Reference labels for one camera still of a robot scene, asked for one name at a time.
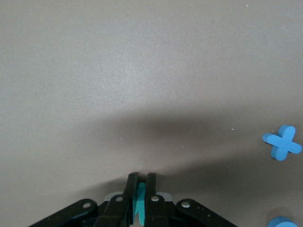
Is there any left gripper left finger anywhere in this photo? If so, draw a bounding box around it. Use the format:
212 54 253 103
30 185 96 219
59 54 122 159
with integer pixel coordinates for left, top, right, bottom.
29 172 139 227

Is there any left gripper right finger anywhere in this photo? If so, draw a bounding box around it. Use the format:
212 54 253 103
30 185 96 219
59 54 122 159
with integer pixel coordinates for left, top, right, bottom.
144 172 235 227

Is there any teal foam letter y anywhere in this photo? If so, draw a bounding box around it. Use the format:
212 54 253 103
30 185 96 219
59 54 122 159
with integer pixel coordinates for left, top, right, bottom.
132 182 147 227

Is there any blue foam letter o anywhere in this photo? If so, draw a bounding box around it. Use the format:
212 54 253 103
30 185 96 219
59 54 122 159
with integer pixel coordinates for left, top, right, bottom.
267 216 295 227

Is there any blue foam letter x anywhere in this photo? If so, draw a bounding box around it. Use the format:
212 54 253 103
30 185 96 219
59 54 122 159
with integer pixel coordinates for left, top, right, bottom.
262 125 303 161

